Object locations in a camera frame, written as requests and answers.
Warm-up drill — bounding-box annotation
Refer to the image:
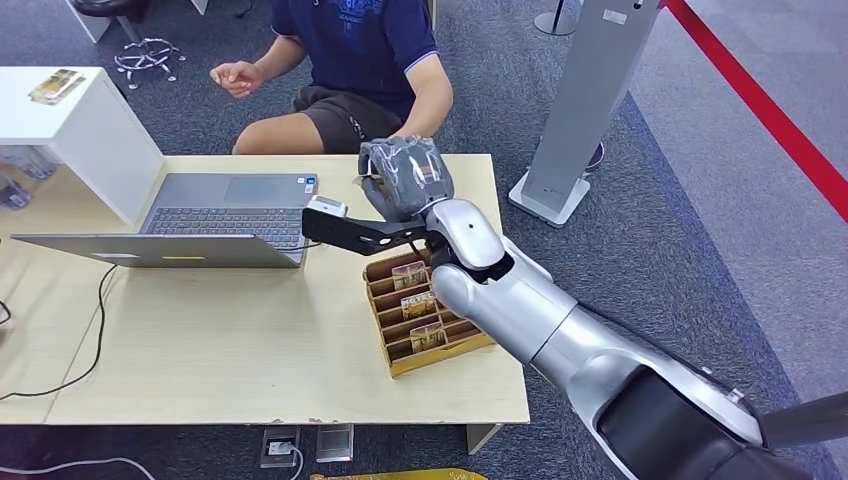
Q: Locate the small printed card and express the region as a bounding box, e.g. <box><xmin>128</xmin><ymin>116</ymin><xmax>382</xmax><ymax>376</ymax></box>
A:
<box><xmin>28</xmin><ymin>68</ymin><xmax>87</xmax><ymax>106</ymax></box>
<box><xmin>409</xmin><ymin>323</ymin><xmax>447</xmax><ymax>354</ymax></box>
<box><xmin>391</xmin><ymin>260</ymin><xmax>429</xmax><ymax>291</ymax></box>
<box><xmin>400</xmin><ymin>292</ymin><xmax>439</xmax><ymax>321</ymax></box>

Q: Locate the grey kiosk stand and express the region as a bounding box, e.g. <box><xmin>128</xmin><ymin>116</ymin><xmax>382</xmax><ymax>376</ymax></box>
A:
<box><xmin>508</xmin><ymin>0</ymin><xmax>664</xmax><ymax>229</ymax></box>

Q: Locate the desk leg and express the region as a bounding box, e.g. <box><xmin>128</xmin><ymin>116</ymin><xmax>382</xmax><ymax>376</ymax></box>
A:
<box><xmin>465</xmin><ymin>423</ymin><xmax>505</xmax><ymax>456</ymax></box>

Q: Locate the black camera bracket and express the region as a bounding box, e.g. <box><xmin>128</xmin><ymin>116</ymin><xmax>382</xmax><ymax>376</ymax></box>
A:
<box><xmin>301</xmin><ymin>207</ymin><xmax>432</xmax><ymax>258</ymax></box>

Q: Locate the person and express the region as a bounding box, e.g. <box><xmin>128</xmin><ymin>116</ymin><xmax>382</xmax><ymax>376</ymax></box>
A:
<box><xmin>209</xmin><ymin>0</ymin><xmax>455</xmax><ymax>157</ymax></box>

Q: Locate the grey laptop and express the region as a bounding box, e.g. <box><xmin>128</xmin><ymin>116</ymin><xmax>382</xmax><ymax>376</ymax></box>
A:
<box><xmin>11</xmin><ymin>172</ymin><xmax>319</xmax><ymax>270</ymax></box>

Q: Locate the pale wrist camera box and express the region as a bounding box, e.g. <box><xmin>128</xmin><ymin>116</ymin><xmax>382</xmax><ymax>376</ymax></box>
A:
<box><xmin>308</xmin><ymin>195</ymin><xmax>349</xmax><ymax>219</ymax></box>

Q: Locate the cardboard card holder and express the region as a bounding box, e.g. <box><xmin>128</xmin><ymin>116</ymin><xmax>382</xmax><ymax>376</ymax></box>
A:
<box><xmin>362</xmin><ymin>248</ymin><xmax>497</xmax><ymax>380</ymax></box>

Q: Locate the dark grey bar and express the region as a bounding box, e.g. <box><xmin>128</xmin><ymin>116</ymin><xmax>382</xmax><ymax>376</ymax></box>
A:
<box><xmin>760</xmin><ymin>390</ymin><xmax>848</xmax><ymax>448</ymax></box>

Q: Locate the black laptop cable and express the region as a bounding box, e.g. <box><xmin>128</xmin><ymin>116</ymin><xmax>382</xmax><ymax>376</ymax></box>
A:
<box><xmin>0</xmin><ymin>264</ymin><xmax>119</xmax><ymax>403</ymax></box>

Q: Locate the yellow patterned object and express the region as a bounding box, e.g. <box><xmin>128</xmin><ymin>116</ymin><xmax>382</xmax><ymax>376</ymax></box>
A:
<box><xmin>309</xmin><ymin>468</ymin><xmax>490</xmax><ymax>480</ymax></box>

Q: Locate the clear plastic bottle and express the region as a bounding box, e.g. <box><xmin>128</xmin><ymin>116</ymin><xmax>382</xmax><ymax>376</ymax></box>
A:
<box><xmin>0</xmin><ymin>173</ymin><xmax>33</xmax><ymax>212</ymax></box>
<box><xmin>0</xmin><ymin>145</ymin><xmax>58</xmax><ymax>181</ymax></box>

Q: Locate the person's right hand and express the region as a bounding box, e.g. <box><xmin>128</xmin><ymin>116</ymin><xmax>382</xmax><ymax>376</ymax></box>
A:
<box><xmin>209</xmin><ymin>60</ymin><xmax>265</xmax><ymax>99</ymax></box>

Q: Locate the floor socket box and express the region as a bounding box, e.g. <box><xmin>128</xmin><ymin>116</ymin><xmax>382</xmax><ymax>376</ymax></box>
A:
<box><xmin>259</xmin><ymin>427</ymin><xmax>301</xmax><ymax>470</ymax></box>
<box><xmin>315</xmin><ymin>424</ymin><xmax>355</xmax><ymax>464</ymax></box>

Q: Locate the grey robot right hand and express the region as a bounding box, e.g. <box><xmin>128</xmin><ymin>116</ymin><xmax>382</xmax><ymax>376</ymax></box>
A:
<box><xmin>358</xmin><ymin>135</ymin><xmax>456</xmax><ymax>223</ymax></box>

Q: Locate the black chair seat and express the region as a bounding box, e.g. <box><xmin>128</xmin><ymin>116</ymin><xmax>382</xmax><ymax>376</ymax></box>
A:
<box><xmin>69</xmin><ymin>0</ymin><xmax>152</xmax><ymax>21</ymax></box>

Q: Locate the white box shelf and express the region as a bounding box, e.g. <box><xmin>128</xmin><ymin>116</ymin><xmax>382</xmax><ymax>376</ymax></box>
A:
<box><xmin>0</xmin><ymin>66</ymin><xmax>166</xmax><ymax>227</ymax></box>

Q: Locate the round stanchion base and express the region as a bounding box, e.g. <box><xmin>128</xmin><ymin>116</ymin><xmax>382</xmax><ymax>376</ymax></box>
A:
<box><xmin>533</xmin><ymin>0</ymin><xmax>584</xmax><ymax>37</ymax></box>

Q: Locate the chrome chair base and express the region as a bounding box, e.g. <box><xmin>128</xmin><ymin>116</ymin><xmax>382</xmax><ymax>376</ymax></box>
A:
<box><xmin>113</xmin><ymin>37</ymin><xmax>187</xmax><ymax>91</ymax></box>

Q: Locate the white power cable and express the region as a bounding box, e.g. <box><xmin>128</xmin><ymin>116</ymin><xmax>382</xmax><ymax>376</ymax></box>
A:
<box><xmin>0</xmin><ymin>442</ymin><xmax>306</xmax><ymax>480</ymax></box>

